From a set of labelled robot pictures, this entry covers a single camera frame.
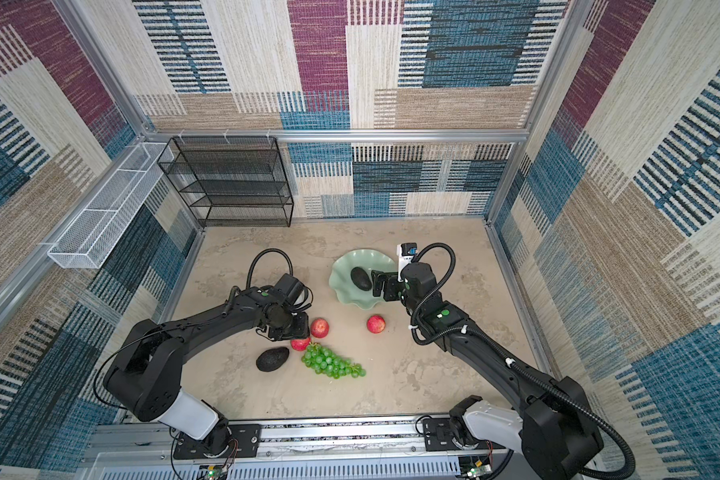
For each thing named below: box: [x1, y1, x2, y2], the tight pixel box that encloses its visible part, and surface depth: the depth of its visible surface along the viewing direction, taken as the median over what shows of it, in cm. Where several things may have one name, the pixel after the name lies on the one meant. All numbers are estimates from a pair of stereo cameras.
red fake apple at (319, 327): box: [311, 317, 329, 338], surface depth 89 cm
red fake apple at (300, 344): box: [290, 338, 310, 351], surface depth 87 cm
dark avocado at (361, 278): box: [350, 266, 372, 291], surface depth 101 cm
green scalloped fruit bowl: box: [329, 248, 398, 310], surface depth 104 cm
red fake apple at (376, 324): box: [367, 314, 386, 334], surface depth 91 cm
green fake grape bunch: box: [302, 343, 366, 379], surface depth 84 cm
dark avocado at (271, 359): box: [256, 347, 289, 372], surface depth 84 cm
